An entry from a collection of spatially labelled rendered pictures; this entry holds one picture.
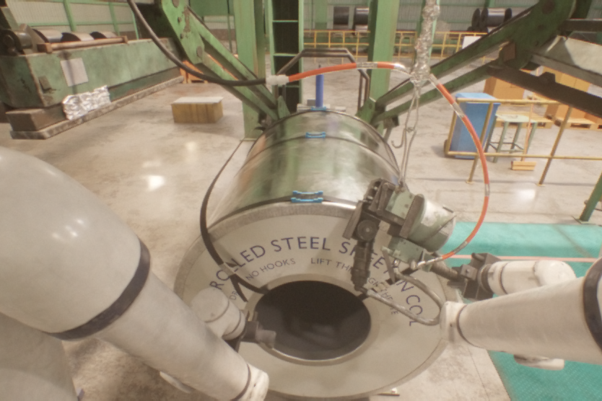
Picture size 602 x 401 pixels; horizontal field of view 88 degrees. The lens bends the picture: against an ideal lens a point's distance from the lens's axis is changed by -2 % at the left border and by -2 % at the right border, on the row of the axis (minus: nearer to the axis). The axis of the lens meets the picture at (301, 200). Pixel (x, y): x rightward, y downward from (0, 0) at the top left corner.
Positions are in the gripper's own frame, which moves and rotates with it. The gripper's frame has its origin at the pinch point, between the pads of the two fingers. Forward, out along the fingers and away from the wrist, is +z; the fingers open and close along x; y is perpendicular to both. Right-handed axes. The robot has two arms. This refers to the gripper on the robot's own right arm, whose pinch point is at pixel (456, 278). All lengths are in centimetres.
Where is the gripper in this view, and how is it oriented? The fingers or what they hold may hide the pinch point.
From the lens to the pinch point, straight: 109.0
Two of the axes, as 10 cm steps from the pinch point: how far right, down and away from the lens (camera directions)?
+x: -4.0, 8.8, -2.7
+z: -1.9, 2.0, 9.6
